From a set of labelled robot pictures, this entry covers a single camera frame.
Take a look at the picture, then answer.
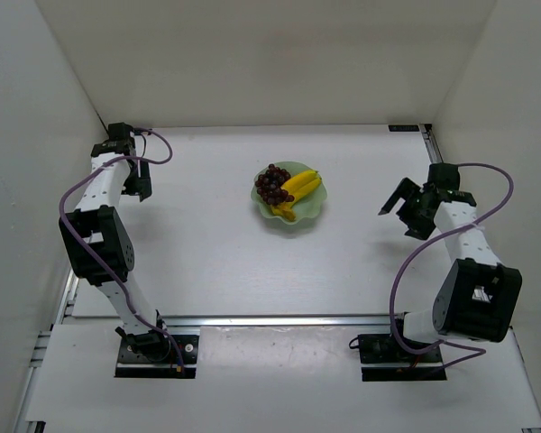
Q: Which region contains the yellow fake banana bunch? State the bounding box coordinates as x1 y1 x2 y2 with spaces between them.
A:
270 170 322 222

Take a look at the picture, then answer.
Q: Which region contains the purple fake grape bunch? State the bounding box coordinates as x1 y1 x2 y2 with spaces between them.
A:
254 164 294 206

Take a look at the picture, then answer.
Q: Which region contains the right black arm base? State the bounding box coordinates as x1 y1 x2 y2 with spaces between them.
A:
348 334 446 382

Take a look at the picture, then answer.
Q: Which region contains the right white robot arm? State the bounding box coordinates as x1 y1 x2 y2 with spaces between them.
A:
381 162 522 354

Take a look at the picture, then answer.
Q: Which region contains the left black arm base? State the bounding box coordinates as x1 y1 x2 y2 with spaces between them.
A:
115 327 199 379

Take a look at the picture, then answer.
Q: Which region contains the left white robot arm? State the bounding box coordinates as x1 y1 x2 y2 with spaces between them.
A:
59 123 172 353

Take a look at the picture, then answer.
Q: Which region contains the right aluminium rail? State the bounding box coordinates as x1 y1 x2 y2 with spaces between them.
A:
419 124 444 163

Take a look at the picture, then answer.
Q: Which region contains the aluminium rail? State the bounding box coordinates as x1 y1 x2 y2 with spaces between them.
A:
13 271 79 433
419 124 444 163
58 314 407 329

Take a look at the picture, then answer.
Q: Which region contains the right black corner bracket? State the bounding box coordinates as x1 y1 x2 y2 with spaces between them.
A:
388 124 420 133

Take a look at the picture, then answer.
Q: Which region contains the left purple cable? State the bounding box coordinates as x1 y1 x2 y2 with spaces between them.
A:
58 127 186 371

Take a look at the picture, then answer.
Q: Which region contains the purple cable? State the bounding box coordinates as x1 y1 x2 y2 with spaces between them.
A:
58 127 186 371
389 162 516 375

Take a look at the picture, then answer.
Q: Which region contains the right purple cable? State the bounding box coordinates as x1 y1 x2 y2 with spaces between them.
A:
389 162 516 375

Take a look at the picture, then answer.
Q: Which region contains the left aluminium rail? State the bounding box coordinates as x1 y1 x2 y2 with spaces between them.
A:
13 271 79 433

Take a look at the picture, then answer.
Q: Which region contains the front aluminium rail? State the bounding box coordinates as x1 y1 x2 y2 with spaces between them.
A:
58 314 407 329

